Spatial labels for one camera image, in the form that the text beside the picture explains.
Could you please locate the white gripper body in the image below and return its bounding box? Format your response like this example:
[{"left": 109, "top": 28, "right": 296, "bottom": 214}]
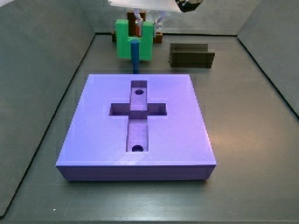
[{"left": 107, "top": 0, "right": 180, "bottom": 12}]

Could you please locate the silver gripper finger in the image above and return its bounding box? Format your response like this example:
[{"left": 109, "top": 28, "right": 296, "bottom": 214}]
[
  {"left": 133, "top": 9, "right": 143, "bottom": 26},
  {"left": 154, "top": 10, "right": 166, "bottom": 30}
]

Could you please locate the green U-shaped block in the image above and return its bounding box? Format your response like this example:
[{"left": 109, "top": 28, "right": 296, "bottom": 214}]
[{"left": 116, "top": 19, "right": 155, "bottom": 61}]

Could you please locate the purple board with cross slot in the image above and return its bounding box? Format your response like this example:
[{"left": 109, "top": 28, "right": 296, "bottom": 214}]
[{"left": 56, "top": 74, "right": 216, "bottom": 181}]

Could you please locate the brown cross-shaped block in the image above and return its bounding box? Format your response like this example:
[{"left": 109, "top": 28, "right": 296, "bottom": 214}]
[{"left": 111, "top": 10, "right": 163, "bottom": 44}]

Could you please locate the blue hexagonal peg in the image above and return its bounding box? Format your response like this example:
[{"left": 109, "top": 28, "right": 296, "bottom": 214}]
[{"left": 131, "top": 39, "right": 139, "bottom": 74}]

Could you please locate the dark grey block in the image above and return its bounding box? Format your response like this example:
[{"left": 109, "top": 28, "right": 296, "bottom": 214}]
[{"left": 170, "top": 43, "right": 215, "bottom": 68}]

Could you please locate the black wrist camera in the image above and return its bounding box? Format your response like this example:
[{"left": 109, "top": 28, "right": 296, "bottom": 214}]
[{"left": 175, "top": 0, "right": 203, "bottom": 13}]

